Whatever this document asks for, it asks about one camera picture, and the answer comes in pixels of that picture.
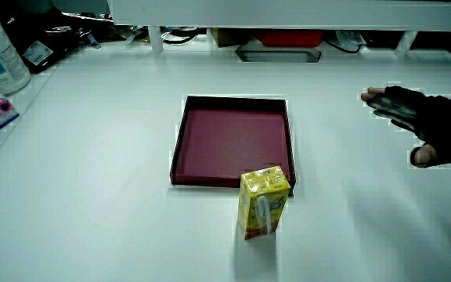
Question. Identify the person's right hand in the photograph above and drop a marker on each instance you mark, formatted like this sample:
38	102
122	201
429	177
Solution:
441	125

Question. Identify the yellow ice redtea carton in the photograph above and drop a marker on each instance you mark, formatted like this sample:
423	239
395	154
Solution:
262	199

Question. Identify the red box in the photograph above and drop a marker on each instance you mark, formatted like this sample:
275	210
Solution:
288	38

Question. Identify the white desk shelf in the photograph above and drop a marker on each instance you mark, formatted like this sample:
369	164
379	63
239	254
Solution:
288	13

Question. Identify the dark red shallow tray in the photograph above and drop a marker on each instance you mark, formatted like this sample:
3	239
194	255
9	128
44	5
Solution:
229	141

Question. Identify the brown cardboard box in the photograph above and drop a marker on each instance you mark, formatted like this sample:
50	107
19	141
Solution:
229	37

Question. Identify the black bag with white label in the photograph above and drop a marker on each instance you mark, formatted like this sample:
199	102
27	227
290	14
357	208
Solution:
45	39

